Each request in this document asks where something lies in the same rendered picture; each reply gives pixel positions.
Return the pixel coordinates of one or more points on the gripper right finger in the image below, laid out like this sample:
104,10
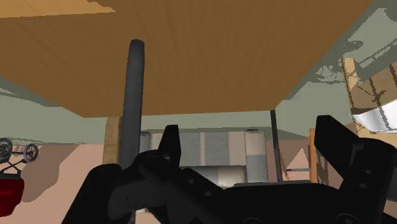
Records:
356,161

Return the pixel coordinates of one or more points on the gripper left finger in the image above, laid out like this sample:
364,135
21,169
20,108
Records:
173,155

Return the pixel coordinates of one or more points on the grey patchwork sofa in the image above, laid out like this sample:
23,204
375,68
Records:
217,149

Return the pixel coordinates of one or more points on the tall black cylinder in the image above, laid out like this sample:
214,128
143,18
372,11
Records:
133,102

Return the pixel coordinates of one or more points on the wooden shelf unit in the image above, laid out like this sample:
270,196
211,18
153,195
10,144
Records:
372,90

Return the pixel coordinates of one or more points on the thin dark pole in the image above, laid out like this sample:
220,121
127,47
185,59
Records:
276,145

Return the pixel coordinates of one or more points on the red pram with black wheels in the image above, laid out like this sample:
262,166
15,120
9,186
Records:
9,192

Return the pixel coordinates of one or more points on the wooden chair frame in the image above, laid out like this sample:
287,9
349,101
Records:
312,155

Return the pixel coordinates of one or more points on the light wooden post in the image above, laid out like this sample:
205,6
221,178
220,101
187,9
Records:
112,139

